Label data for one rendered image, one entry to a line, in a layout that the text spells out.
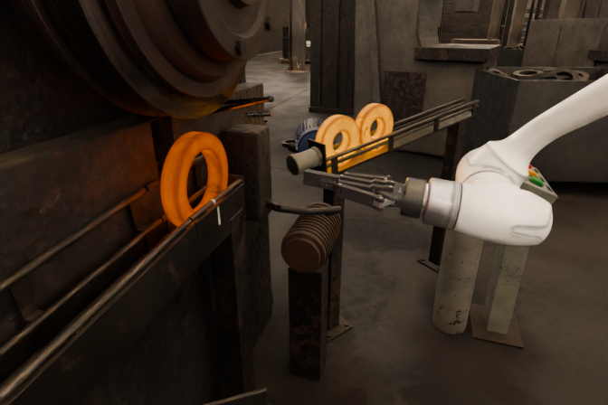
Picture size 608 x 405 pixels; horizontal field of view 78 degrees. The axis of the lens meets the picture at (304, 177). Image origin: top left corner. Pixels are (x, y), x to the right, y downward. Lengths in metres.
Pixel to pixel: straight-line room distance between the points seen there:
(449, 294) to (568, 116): 0.83
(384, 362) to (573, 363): 0.62
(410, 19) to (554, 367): 2.49
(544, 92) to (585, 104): 1.87
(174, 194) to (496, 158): 0.61
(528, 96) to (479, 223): 1.94
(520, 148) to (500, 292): 0.76
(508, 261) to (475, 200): 0.74
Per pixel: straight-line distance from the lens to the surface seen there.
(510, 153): 0.85
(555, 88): 2.67
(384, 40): 3.32
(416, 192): 0.71
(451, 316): 1.50
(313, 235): 0.99
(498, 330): 1.61
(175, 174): 0.67
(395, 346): 1.46
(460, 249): 1.35
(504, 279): 1.48
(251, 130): 0.90
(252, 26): 0.69
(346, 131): 1.14
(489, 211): 0.71
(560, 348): 1.67
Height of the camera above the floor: 1.03
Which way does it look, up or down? 22 degrees down
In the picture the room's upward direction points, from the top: straight up
